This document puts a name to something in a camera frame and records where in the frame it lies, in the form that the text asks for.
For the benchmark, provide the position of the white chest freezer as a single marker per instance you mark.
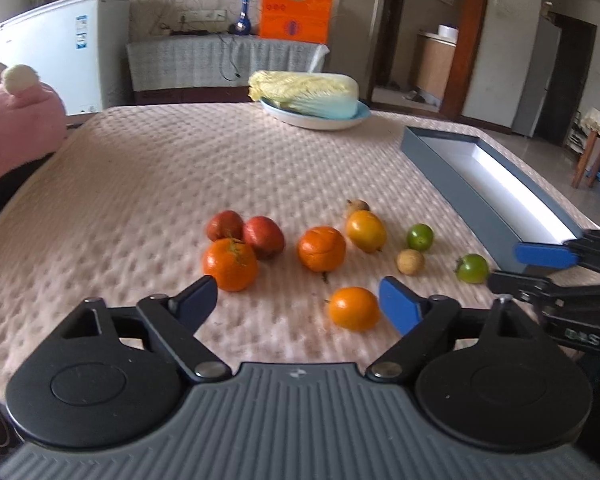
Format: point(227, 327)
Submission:
point(45, 55)

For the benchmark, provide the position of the red apple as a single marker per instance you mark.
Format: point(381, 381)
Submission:
point(263, 236)
point(225, 225)

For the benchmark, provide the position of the beige quilted table cover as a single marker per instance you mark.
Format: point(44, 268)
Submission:
point(130, 185)

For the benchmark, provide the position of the orange gift box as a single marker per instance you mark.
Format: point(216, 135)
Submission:
point(295, 12)

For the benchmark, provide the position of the yellow-orange tomato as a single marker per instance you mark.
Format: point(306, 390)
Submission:
point(365, 230)

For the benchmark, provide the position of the wooden kitchen cabinet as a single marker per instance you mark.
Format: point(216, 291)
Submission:
point(434, 67)

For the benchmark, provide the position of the white wall socket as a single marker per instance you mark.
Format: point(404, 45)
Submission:
point(205, 15)

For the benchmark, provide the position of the white pot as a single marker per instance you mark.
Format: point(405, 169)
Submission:
point(448, 33)

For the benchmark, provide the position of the grey slipper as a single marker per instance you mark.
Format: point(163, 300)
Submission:
point(414, 96)

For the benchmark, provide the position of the blue glass bottle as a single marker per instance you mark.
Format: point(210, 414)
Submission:
point(241, 25)

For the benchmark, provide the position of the small brown kiwi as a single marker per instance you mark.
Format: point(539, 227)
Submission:
point(358, 205)

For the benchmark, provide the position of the black power strip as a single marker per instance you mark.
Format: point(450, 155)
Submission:
point(187, 33)

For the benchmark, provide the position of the dark wooden tv cabinet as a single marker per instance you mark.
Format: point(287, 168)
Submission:
point(180, 96)

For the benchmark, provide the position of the pink fluffy garment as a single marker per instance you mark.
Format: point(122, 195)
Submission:
point(15, 125)

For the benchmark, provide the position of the napa cabbage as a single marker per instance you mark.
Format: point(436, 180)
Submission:
point(305, 91)

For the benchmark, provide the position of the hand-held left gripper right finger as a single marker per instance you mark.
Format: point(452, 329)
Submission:
point(397, 305)

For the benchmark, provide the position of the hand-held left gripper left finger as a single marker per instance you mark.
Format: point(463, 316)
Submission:
point(202, 299)

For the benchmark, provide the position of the orange mandarin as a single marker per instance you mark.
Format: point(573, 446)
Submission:
point(322, 248)
point(230, 266)
point(354, 308)

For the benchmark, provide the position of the grey box with white inside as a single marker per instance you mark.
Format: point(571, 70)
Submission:
point(445, 185)

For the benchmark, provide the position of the small tan longan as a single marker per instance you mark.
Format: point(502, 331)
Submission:
point(410, 262)

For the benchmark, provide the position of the green tomato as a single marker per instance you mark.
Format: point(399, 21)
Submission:
point(472, 268)

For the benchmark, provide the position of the white and blue plate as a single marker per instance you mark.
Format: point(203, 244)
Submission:
point(320, 122)

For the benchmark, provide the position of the grey checked cloth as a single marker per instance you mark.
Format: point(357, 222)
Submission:
point(180, 62)

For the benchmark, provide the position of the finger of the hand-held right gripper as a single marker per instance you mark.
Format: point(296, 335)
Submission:
point(525, 286)
point(545, 255)

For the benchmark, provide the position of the green lime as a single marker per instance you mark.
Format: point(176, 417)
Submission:
point(420, 237)

